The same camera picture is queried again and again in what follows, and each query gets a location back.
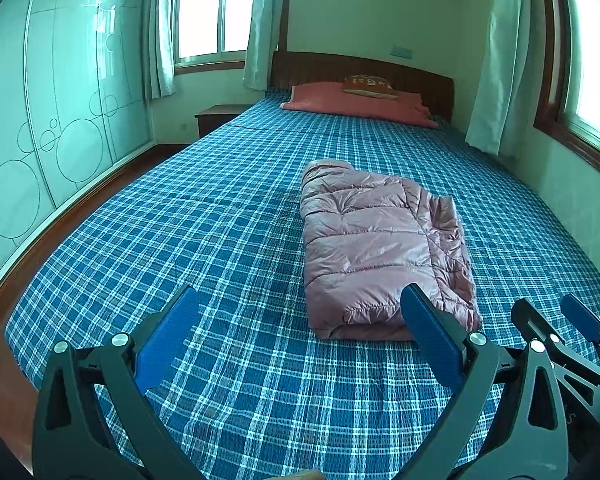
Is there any white curtain beside headboard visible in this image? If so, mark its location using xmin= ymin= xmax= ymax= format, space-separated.
xmin=242 ymin=0 xmax=292 ymax=92

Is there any narrow white curtain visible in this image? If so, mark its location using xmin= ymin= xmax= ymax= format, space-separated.
xmin=142 ymin=0 xmax=177 ymax=100

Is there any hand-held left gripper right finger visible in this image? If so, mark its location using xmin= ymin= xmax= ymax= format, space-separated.
xmin=400 ymin=282 xmax=571 ymax=480

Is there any small brown cushion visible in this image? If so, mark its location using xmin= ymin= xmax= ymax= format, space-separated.
xmin=342 ymin=74 xmax=398 ymax=99

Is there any wooden headboard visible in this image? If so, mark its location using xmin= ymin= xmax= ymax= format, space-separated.
xmin=270 ymin=51 xmax=455 ymax=123

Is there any large wood framed window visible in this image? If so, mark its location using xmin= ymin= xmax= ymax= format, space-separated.
xmin=532 ymin=0 xmax=600 ymax=188

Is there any wooden nightstand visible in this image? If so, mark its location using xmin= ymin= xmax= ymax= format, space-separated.
xmin=195 ymin=104 xmax=253 ymax=138

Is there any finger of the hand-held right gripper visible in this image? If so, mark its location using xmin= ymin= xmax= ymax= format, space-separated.
xmin=560 ymin=294 xmax=600 ymax=361
xmin=511 ymin=297 xmax=600 ymax=401

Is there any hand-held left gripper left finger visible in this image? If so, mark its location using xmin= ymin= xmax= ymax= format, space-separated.
xmin=32 ymin=285 xmax=203 ymax=480

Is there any long white curtain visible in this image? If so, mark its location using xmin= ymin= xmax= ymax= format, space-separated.
xmin=465 ymin=0 xmax=541 ymax=157

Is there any glass door wardrobe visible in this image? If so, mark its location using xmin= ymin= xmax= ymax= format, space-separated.
xmin=0 ymin=0 xmax=156 ymax=286

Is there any window with white frame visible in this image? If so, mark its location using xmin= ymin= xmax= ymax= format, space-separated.
xmin=170 ymin=0 xmax=261 ymax=68

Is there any pink pillow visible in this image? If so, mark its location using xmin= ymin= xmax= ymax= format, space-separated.
xmin=280 ymin=81 xmax=440 ymax=128

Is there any bed with blue plaid sheet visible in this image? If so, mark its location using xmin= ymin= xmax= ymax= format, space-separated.
xmin=5 ymin=87 xmax=600 ymax=480

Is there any pink puffer jacket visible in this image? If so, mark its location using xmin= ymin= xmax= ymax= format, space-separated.
xmin=299 ymin=159 xmax=483 ymax=343

